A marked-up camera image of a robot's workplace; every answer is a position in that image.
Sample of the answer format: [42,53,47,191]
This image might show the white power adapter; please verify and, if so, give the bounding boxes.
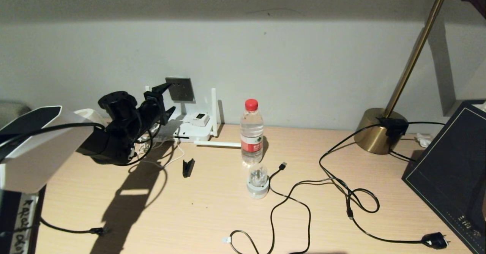
[191,113,210,127]

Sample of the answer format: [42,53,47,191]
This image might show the white router with antennas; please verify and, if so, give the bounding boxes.
[144,86,241,148]

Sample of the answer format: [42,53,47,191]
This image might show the small black clip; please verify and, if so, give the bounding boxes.
[182,158,196,178]

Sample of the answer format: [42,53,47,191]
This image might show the white tape roll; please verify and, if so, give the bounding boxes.
[74,109,109,127]

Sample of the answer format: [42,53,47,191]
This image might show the red capped water bottle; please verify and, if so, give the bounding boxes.
[240,99,264,166]

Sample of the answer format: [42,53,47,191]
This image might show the clear dome grey base gadget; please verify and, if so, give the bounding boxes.
[246,164,270,199]

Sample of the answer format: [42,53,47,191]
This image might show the grey cushion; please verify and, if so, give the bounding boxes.
[0,101,33,127]

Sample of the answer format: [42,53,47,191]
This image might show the gold desk lamp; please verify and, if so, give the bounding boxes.
[354,0,486,155]

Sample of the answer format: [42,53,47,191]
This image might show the black box on lamp base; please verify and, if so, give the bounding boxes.
[378,118,409,137]

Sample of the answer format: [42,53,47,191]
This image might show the crumpled white tissue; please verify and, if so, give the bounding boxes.
[415,133,432,148]

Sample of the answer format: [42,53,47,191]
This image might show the grey wall socket plate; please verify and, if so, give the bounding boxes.
[165,77,195,103]

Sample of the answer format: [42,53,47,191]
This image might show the black USB cable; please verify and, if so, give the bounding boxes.
[267,162,354,254]

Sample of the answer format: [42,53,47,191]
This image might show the black cable with white tip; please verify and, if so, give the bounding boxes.
[222,229,262,254]

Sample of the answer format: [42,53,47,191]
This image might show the thin black lamp cable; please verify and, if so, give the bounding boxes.
[388,121,445,163]

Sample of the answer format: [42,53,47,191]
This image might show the black two-pin power cable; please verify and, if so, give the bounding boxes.
[319,123,451,250]

